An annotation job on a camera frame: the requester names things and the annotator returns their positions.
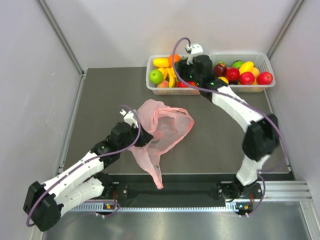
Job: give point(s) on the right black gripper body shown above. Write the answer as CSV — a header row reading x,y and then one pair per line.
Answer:
x,y
187,72

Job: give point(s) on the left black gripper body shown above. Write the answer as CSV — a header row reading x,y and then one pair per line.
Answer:
x,y
133,134

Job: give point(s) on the orange fruit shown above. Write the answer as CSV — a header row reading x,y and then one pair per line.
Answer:
x,y
173,58

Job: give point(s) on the pink plastic bag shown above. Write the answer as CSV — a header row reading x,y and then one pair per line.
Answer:
x,y
168,126

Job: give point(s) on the yellow mango from bag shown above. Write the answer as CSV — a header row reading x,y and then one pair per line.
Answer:
x,y
161,62

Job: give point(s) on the green lime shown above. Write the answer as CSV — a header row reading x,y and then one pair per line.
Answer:
x,y
237,64
156,77

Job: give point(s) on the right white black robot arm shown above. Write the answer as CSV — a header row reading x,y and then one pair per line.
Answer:
x,y
260,135

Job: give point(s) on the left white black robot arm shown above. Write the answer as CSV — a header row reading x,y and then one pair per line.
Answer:
x,y
45,203

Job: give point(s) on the peach fruit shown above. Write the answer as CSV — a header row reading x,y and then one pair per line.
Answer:
x,y
163,84

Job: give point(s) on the dark red apple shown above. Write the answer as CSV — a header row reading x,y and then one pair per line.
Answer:
x,y
220,70

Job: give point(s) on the red apple left basket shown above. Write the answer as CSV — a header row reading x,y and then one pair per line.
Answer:
x,y
186,85

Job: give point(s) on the yellow lemon right basket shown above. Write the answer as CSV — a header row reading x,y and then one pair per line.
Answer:
x,y
224,79

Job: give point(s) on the small yellow banana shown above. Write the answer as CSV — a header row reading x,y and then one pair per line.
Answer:
x,y
172,77

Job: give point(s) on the red apple middle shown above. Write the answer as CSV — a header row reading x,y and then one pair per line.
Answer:
x,y
232,74

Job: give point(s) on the red apple front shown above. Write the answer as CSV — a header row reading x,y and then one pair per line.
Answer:
x,y
247,78

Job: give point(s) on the yellow mango right basket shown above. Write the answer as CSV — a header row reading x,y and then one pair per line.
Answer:
x,y
246,67

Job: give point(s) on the left white plastic basket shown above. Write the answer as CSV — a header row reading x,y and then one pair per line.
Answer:
x,y
165,90

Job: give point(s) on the white plastic basket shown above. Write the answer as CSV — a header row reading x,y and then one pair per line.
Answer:
x,y
165,90
260,60

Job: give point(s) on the right white plastic basket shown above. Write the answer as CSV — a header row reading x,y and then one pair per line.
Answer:
x,y
260,60

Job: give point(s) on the red apple far right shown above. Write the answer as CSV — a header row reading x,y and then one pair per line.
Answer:
x,y
264,78

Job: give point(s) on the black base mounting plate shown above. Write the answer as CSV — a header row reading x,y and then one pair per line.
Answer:
x,y
131,186

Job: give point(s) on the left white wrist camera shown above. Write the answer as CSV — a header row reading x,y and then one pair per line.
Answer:
x,y
129,117

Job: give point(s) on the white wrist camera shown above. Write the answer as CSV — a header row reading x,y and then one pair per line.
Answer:
x,y
193,50
129,117

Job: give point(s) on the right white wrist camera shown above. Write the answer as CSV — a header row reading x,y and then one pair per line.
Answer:
x,y
193,50

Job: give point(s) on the grey slotted cable duct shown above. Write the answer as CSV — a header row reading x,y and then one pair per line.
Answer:
x,y
103,207

